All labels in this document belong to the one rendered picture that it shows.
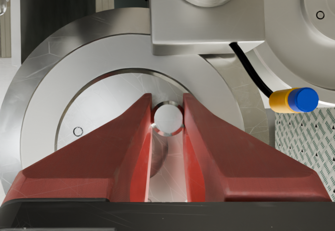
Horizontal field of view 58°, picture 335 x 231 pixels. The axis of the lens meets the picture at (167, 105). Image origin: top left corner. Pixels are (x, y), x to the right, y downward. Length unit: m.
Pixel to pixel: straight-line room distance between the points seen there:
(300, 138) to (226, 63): 0.22
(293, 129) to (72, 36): 0.29
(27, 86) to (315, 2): 0.16
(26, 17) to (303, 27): 0.16
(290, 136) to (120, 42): 0.28
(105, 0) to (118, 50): 3.11
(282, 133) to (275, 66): 0.25
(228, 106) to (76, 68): 0.08
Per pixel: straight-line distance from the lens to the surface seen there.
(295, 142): 0.39
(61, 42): 0.17
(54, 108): 0.16
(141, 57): 0.16
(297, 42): 0.19
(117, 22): 0.17
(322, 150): 0.34
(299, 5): 0.19
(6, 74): 0.54
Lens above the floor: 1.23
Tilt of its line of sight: 1 degrees down
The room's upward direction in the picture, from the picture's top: 178 degrees clockwise
